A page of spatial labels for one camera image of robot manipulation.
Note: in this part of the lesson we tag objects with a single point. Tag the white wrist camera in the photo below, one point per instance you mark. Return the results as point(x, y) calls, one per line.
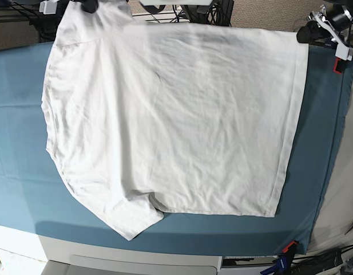
point(48, 7)
point(344, 52)

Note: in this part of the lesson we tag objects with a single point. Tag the blue orange clamp bottom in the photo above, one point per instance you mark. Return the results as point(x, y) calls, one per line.
point(283, 263)

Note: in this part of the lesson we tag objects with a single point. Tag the white T-shirt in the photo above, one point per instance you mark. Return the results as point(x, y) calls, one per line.
point(151, 118)

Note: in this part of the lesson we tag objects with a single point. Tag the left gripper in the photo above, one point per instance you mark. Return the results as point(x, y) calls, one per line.
point(338, 17)

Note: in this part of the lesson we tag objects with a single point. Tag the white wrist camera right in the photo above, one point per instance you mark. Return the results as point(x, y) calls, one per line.
point(48, 7)

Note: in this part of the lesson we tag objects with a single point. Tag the orange black clamp top right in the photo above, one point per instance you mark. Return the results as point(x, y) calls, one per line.
point(339, 66)

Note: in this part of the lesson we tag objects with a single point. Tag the blue table cloth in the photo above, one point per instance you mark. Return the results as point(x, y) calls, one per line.
point(34, 199)

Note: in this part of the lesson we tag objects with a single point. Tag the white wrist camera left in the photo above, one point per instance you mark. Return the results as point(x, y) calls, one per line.
point(344, 52)

